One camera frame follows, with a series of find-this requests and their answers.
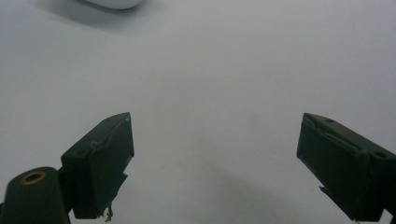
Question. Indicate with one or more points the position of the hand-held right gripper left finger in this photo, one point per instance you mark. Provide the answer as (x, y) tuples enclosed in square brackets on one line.
[(99, 165)]

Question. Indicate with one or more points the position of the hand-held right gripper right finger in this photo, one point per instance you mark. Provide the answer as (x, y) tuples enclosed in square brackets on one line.
[(342, 168)]

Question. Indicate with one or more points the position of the white rounded object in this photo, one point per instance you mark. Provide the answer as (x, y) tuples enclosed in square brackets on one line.
[(115, 3)]

